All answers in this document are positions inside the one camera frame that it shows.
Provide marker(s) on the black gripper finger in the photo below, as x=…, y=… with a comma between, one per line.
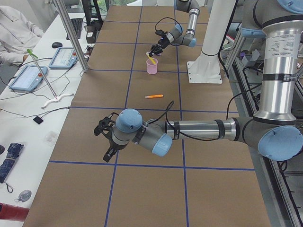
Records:
x=109, y=154

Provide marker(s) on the yellow marker pen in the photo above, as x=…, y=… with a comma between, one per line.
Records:
x=150, y=58

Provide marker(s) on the orange marker pen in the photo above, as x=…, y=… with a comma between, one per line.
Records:
x=154, y=96

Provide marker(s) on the pink mesh pen holder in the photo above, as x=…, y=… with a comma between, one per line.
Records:
x=152, y=66

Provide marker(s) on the small black box device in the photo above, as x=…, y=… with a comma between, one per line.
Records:
x=38, y=120

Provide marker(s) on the black keyboard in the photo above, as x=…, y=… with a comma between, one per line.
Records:
x=77, y=24

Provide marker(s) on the far teach pendant tablet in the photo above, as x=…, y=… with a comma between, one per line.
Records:
x=64, y=58

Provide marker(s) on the teach pendant tablet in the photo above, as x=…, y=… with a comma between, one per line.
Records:
x=27, y=80
x=64, y=58

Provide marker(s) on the brown paper table mat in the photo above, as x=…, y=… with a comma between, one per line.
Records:
x=197, y=184

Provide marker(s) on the folded blue umbrella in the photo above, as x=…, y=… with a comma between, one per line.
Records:
x=13, y=153

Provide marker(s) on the black computer mouse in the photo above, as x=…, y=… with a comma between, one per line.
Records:
x=56, y=45

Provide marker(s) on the near teach pendant tablet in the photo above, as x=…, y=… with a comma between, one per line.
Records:
x=27, y=80

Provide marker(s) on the red bottle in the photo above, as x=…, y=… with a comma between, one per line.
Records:
x=13, y=213

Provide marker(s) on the metal grabber stick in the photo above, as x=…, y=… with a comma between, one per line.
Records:
x=56, y=98

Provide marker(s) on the seated person white hoodie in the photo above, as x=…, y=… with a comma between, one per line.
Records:
x=17, y=35

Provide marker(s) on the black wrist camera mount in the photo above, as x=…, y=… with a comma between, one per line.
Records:
x=105, y=125

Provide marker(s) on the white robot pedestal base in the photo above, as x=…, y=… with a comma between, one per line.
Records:
x=206, y=68

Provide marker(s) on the aluminium frame post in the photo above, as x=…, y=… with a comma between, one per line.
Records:
x=66, y=21

